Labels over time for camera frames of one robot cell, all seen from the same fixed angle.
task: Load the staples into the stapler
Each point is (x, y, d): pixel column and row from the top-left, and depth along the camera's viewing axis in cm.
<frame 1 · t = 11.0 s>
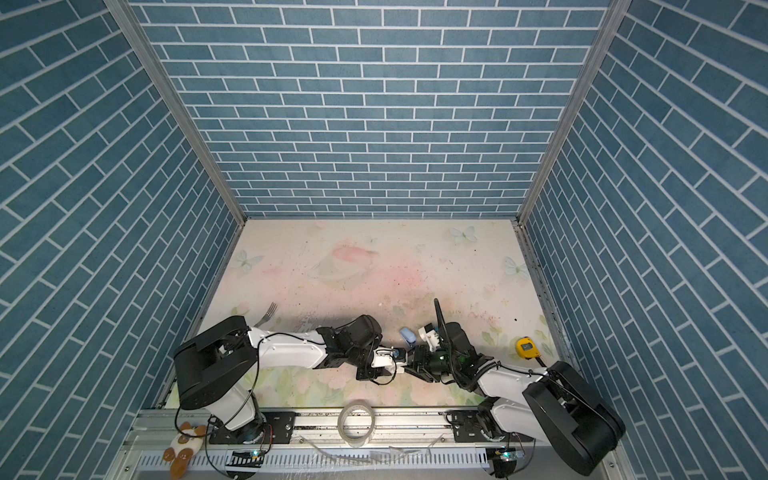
left hand: (388, 366, 84), fingers open
right hand: (396, 364, 80), fingers open
yellow tape measure: (527, 348, 88), point 3 cm above the table
silver fork: (269, 313, 96), on the table

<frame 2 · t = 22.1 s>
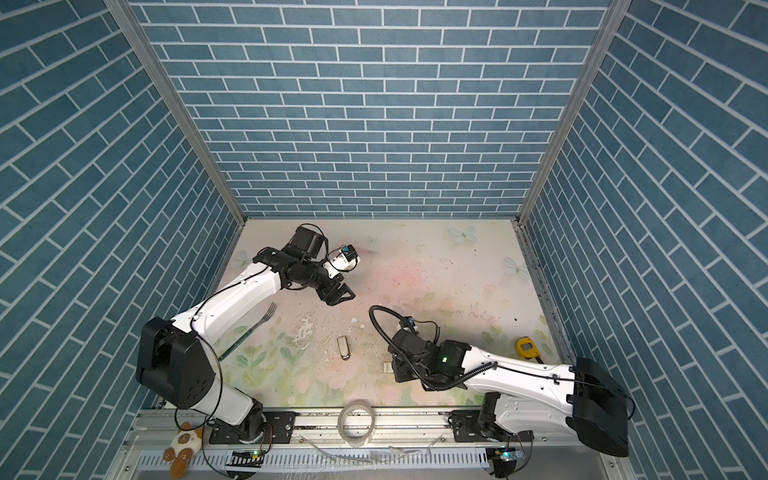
left hand: (346, 285, 83), fingers open
right hand: (390, 365, 78), fingers open
the named things where they were.

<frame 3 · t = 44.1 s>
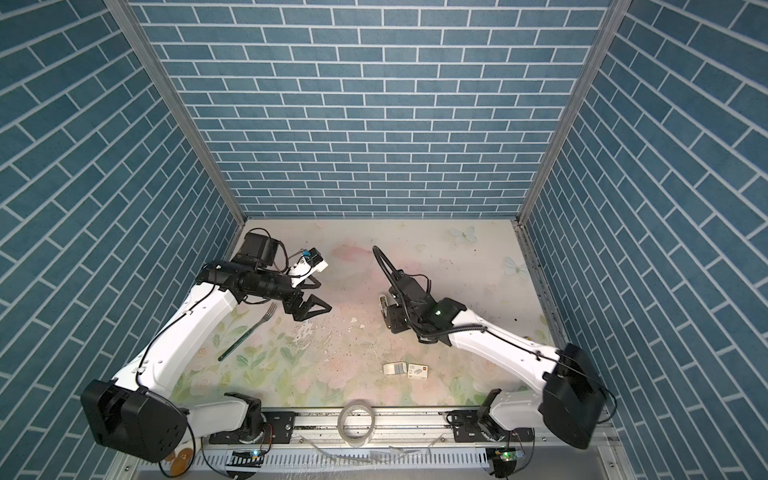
left hand: (321, 294, 74), fingers open
right hand: (388, 310, 81), fingers open
white staple box: (418, 371, 84), on the table
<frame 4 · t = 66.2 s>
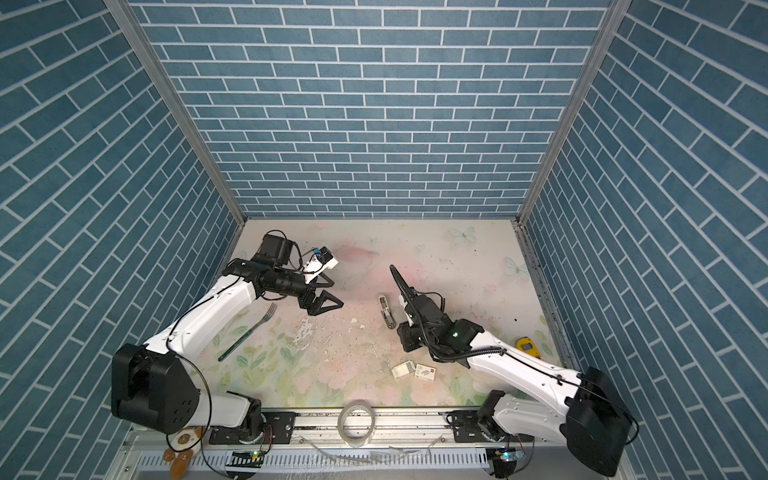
left hand: (334, 291, 79), fingers open
right hand: (396, 327, 80), fingers open
white staple box: (425, 372, 84), on the table
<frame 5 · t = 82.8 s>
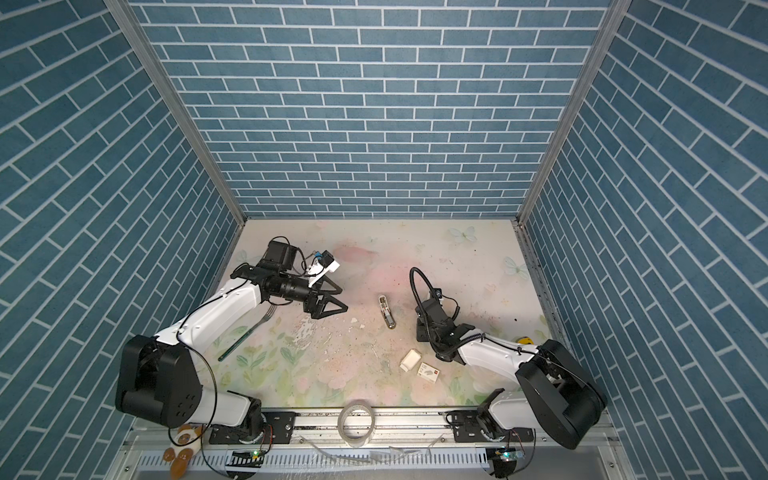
left hand: (340, 298, 78), fingers open
right hand: (421, 320, 91), fingers closed
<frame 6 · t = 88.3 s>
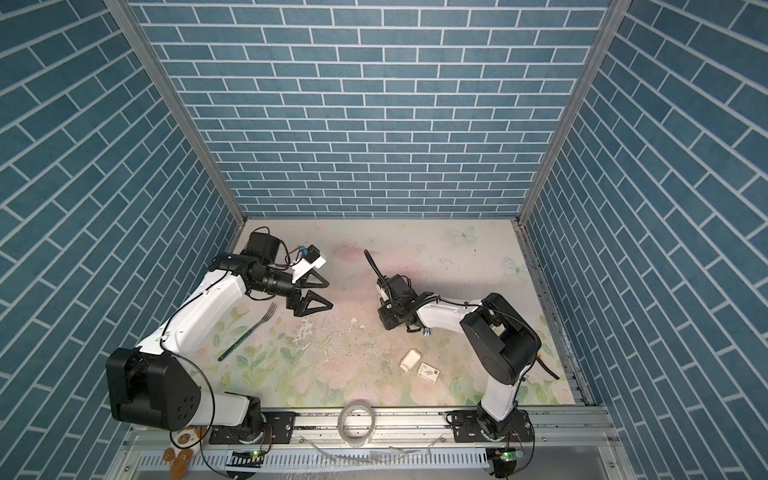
left hand: (325, 292, 76), fingers open
right hand: (383, 311, 93), fingers open
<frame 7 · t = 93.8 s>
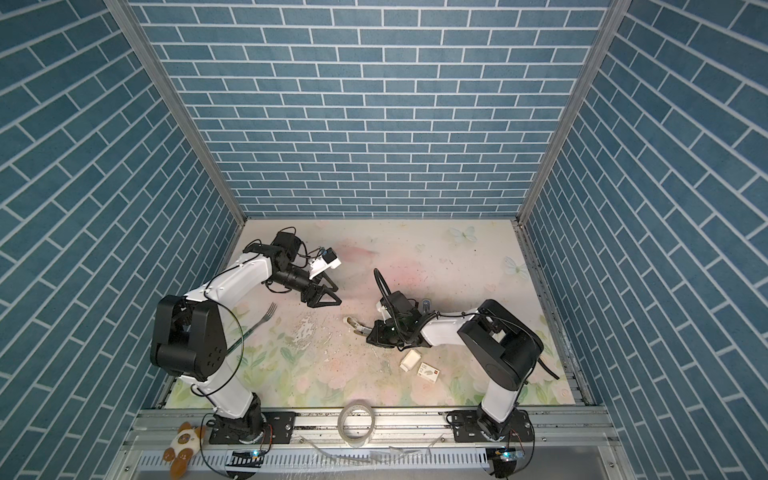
left hand: (334, 293, 84), fingers open
right hand: (364, 337, 88), fingers closed
